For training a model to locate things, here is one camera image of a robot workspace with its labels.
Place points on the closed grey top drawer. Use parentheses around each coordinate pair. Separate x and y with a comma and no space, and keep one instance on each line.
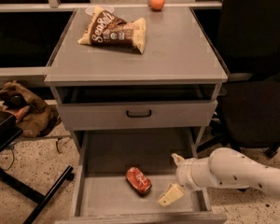
(111,116)

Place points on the clear plastic cup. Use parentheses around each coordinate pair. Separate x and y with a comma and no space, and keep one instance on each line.
(97,9)

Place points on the black drawer handle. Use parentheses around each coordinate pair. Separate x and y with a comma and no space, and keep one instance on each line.
(138,114)

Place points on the open grey middle drawer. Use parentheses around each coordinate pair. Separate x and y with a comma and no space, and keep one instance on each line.
(103,195)

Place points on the black office chair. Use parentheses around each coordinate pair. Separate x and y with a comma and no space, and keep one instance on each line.
(248,41)

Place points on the brown backpack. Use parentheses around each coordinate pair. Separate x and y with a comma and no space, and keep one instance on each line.
(33,115)

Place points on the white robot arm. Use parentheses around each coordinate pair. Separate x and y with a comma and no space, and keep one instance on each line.
(225,168)

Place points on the orange fruit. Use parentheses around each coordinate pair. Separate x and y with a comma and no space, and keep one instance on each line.
(157,4)

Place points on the brown sea salt chip bag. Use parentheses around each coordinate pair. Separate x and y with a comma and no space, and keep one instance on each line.
(108,29)

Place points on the grey drawer cabinet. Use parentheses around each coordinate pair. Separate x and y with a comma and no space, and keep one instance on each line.
(177,65)

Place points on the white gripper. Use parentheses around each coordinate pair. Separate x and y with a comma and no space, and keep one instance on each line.
(183,173)

